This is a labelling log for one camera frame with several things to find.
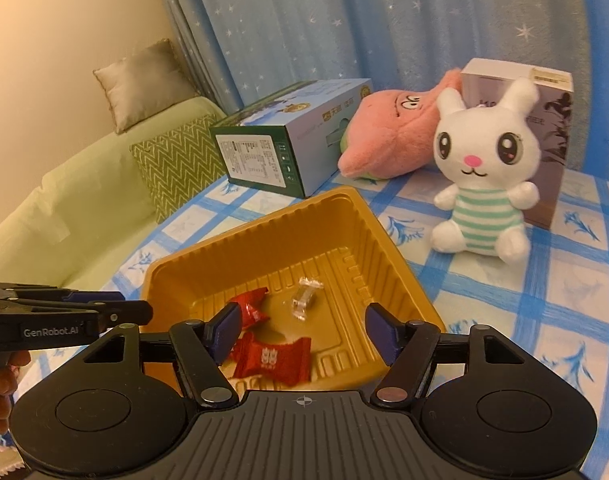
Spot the pink plush toy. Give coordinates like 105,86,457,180
337,69,463,181

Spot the yellow plastic tray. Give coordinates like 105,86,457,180
141,186,448,396

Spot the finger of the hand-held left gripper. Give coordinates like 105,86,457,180
4,285,128,307
84,300,154,336

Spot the green zigzag pillow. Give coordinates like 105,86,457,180
129,112,235,225

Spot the grey cardboard box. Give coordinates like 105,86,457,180
459,58,574,228

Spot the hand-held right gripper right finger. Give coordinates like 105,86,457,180
365,302,528,408

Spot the green printed cardboard box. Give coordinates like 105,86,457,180
209,78,374,198

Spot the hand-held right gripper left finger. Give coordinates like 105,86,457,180
84,302,242,408

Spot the clear beige candy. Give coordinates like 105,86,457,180
286,276,325,323

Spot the red twisted candy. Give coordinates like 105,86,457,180
228,287,270,332

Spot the person's left hand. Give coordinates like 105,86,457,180
0,350,31,436

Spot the white rabbit plush toy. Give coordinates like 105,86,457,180
431,77,544,264

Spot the blue checked tablecloth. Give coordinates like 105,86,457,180
0,162,609,480

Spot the green covered sofa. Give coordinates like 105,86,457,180
0,96,228,306

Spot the blue star curtain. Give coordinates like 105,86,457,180
149,0,609,186

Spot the red candy with gold print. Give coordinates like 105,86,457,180
228,337,313,389

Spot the beige satin pillow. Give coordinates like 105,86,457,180
93,38,200,134

